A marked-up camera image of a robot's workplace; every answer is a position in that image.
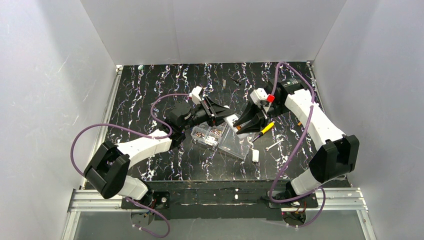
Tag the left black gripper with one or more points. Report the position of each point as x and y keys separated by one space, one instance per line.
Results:
x=210 y=110

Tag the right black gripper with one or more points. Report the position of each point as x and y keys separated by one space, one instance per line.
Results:
x=261 y=110

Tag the white remote control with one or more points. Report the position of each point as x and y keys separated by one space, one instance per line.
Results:
x=230 y=120

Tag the white battery cover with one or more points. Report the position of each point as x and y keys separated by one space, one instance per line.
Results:
x=255 y=156

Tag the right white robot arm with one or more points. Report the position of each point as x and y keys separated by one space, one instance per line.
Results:
x=336 y=152

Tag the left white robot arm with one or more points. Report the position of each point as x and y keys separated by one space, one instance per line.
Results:
x=107 y=170

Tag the clear plastic parts box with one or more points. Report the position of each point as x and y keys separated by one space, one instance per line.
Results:
x=224 y=139

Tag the small silver wrench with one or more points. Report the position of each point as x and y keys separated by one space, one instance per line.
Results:
x=274 y=144

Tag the yellow handled screwdriver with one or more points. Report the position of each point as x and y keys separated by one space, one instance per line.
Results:
x=264 y=131

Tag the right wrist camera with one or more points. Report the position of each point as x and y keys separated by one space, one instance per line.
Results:
x=259 y=97

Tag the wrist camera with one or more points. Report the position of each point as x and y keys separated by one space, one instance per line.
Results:
x=259 y=97
x=196 y=95

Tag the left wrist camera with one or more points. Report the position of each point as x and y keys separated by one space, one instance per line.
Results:
x=196 y=95

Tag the aluminium frame rail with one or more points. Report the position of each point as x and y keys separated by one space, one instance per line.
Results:
x=336 y=199

